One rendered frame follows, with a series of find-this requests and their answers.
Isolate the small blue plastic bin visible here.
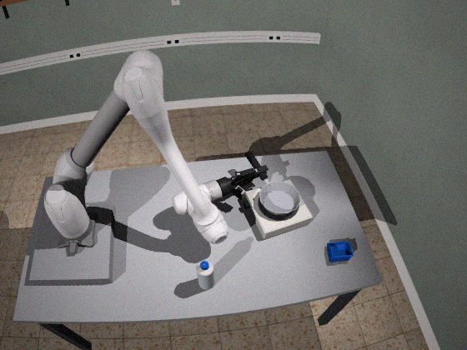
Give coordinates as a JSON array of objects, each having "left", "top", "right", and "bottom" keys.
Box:
[{"left": 327, "top": 241, "right": 353, "bottom": 263}]

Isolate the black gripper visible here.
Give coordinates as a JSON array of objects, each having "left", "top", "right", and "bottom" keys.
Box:
[{"left": 216, "top": 165, "right": 269, "bottom": 196}]

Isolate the grey frying pan with black handle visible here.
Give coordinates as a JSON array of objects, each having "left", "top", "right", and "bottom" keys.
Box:
[{"left": 245, "top": 151, "right": 300, "bottom": 216}]

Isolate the white bottle with blue cap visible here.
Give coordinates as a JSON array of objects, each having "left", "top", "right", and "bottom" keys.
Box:
[{"left": 196, "top": 261, "right": 214, "bottom": 290}]

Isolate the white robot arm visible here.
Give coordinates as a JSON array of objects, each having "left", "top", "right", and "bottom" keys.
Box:
[{"left": 44, "top": 49, "right": 228, "bottom": 255}]

